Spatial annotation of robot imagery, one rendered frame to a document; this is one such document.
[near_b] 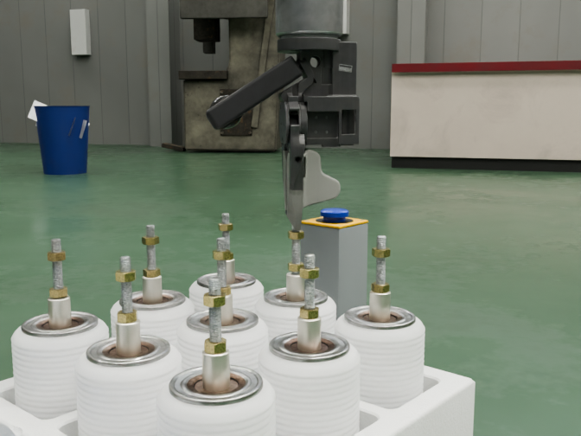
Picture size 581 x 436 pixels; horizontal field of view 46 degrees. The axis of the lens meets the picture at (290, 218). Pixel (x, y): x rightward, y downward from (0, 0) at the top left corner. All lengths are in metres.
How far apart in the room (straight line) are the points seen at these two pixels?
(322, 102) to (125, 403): 0.37
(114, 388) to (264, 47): 6.76
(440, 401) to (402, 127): 4.82
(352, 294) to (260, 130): 6.37
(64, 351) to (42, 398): 0.05
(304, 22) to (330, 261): 0.35
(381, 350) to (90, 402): 0.28
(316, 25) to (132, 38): 8.50
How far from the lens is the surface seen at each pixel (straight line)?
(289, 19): 0.75
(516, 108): 5.44
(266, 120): 7.28
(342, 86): 0.77
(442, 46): 8.03
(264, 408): 0.55
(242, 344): 0.69
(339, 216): 0.95
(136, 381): 0.61
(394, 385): 0.72
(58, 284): 0.73
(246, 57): 7.33
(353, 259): 0.96
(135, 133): 9.19
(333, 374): 0.61
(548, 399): 1.23
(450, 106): 5.45
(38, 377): 0.72
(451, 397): 0.75
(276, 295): 0.81
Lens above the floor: 0.47
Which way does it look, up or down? 9 degrees down
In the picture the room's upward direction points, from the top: straight up
